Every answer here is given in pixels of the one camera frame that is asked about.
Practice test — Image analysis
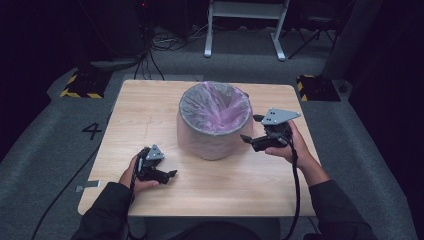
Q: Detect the grey metal table bracket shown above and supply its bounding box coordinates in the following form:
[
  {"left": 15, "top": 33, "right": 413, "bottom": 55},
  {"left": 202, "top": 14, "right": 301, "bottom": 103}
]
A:
[{"left": 75, "top": 180, "right": 102, "bottom": 193}]

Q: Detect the green plastic bucket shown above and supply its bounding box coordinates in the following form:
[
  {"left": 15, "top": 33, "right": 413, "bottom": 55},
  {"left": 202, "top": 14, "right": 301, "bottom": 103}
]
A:
[{"left": 176, "top": 80, "right": 254, "bottom": 162}]

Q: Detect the pink plastic bag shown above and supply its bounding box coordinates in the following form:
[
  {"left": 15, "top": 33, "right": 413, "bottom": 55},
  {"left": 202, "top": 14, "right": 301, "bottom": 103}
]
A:
[{"left": 176, "top": 80, "right": 255, "bottom": 162}]

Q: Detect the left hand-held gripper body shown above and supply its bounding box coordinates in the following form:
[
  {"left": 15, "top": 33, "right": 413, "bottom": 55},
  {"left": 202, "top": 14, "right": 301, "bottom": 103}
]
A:
[{"left": 134, "top": 143, "right": 166, "bottom": 182}]

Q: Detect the black tripod stand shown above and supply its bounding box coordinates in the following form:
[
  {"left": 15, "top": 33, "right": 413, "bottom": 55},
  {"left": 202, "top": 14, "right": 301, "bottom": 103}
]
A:
[{"left": 288, "top": 14, "right": 338, "bottom": 60}]

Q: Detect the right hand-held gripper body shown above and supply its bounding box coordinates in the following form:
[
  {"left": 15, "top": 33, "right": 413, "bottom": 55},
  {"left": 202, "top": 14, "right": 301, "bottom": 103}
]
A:
[{"left": 253, "top": 107, "right": 302, "bottom": 153}]

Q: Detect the person's left hand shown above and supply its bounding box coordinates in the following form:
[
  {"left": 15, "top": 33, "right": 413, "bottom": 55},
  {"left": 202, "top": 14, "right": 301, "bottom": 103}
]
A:
[{"left": 118, "top": 155, "right": 160, "bottom": 196}]

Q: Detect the right hand-held gripper cable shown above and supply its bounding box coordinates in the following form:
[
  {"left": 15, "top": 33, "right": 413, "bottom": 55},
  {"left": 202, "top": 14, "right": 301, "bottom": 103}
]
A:
[{"left": 281, "top": 139, "right": 302, "bottom": 240}]

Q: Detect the white metal stand frame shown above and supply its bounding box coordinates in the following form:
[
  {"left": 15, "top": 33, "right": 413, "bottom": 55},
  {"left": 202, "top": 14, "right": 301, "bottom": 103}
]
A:
[{"left": 203, "top": 0, "right": 290, "bottom": 62}]

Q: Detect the grey column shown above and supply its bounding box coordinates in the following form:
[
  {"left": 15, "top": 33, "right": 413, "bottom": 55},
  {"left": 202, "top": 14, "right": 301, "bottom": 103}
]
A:
[{"left": 321, "top": 0, "right": 384, "bottom": 81}]

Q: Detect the person's right hand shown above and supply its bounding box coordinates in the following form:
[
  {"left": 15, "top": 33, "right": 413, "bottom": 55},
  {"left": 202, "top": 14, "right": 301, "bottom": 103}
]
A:
[{"left": 265, "top": 120, "right": 319, "bottom": 169}]

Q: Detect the long black floor cable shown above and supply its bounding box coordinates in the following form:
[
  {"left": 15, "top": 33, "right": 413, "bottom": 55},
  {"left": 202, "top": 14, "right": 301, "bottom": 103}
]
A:
[{"left": 30, "top": 113, "right": 113, "bottom": 240}]

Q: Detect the black yellow striped floor base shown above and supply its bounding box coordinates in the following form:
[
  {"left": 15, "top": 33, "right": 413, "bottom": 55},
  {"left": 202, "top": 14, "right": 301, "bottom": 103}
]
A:
[
  {"left": 296, "top": 74, "right": 342, "bottom": 103},
  {"left": 59, "top": 68, "right": 113, "bottom": 99}
]

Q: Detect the dark equipment stand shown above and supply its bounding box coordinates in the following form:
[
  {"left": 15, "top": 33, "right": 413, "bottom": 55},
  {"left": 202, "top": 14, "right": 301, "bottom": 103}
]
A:
[{"left": 76, "top": 0, "right": 153, "bottom": 73}]

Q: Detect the bundle of black floor cables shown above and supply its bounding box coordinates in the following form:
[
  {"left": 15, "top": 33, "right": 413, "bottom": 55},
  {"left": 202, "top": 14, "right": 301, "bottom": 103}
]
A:
[{"left": 133, "top": 23, "right": 209, "bottom": 81}]

